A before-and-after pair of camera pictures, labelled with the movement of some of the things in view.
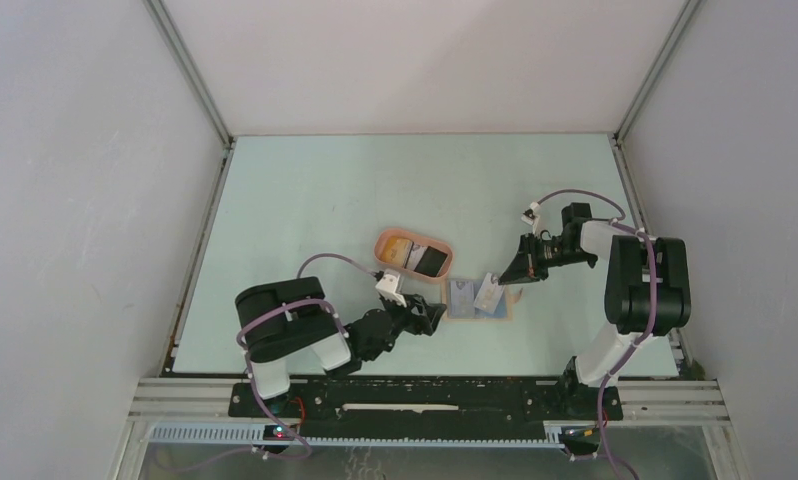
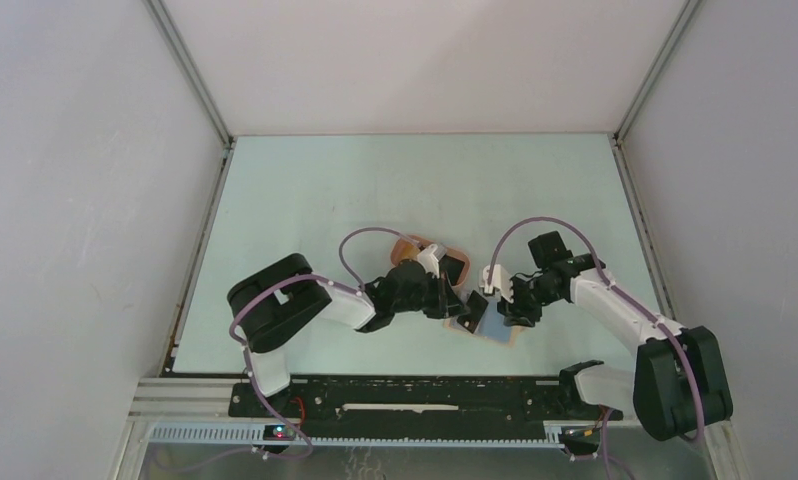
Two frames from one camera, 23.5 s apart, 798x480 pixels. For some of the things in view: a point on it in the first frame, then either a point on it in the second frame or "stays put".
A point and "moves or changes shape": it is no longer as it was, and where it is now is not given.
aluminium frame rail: (642, 404) stays put
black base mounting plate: (424, 407) stays put
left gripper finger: (433, 310) to (457, 309)
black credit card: (431, 261) moves or changes shape
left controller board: (276, 433) stays put
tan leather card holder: (458, 296) moves or changes shape
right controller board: (579, 440) stays put
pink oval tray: (417, 256) moves or changes shape
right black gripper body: (548, 254) to (529, 297)
